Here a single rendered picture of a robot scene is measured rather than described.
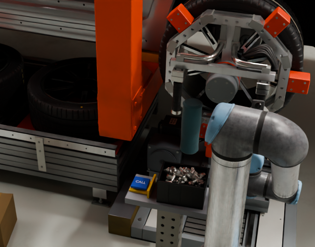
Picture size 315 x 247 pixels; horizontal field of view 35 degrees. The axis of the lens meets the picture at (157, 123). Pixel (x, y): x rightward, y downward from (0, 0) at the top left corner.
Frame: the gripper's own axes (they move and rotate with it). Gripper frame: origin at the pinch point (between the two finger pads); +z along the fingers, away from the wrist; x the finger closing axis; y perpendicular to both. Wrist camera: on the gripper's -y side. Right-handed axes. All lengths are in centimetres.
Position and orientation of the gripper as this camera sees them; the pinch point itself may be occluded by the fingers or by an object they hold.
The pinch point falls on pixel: (259, 106)
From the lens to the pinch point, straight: 207.4
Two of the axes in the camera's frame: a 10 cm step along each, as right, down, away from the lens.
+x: 9.7, 1.6, -2.0
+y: -0.3, 8.4, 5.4
